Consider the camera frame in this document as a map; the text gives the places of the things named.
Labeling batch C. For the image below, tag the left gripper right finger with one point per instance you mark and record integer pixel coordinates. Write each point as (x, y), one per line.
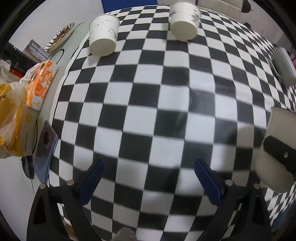
(242, 207)

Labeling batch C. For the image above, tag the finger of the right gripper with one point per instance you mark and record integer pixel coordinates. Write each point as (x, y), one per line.
(281, 152)

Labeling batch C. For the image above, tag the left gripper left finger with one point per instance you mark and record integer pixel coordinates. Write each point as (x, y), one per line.
(45, 222)

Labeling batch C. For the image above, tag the white printed paper cup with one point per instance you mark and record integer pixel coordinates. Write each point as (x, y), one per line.
(185, 20)

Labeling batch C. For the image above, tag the small white paper cup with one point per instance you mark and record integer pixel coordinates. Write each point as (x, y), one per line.
(103, 34)

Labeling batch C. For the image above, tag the dark smartphone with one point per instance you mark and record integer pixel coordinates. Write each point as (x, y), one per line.
(45, 149)

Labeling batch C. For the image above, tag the grey ceramic mug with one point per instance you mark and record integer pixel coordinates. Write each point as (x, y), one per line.
(283, 67)

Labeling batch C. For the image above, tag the yellow plastic bag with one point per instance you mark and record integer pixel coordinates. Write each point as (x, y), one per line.
(18, 122)

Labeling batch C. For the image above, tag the black white checkered tablecloth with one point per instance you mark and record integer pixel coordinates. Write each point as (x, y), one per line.
(154, 106)

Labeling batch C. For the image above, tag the orange tissue pack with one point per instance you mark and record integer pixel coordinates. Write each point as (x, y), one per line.
(37, 82)

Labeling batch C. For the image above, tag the grey storage box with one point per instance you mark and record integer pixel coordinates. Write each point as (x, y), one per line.
(36, 52)

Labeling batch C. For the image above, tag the patterned plate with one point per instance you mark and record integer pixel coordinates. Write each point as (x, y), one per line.
(58, 37)

